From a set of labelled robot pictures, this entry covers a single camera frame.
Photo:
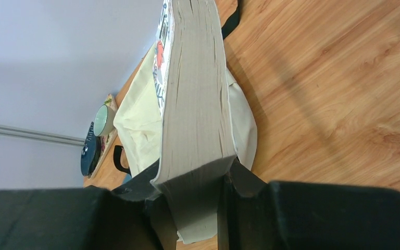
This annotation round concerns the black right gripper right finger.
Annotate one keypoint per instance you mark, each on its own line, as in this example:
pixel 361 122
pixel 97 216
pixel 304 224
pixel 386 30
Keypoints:
pixel 254 214

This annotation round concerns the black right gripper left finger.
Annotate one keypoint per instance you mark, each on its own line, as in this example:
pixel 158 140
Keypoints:
pixel 77 218

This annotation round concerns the cream canvas backpack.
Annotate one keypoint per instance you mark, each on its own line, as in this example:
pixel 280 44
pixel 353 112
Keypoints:
pixel 139 122

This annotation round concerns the small blue wallet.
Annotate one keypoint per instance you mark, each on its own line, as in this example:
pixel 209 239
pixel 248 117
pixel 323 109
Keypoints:
pixel 126 179

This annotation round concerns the dark blue leaf-shaped dish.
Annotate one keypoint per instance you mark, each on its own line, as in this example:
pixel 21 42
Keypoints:
pixel 90 153

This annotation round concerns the light green ceramic bowl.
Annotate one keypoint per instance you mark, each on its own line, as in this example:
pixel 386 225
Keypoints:
pixel 103 121

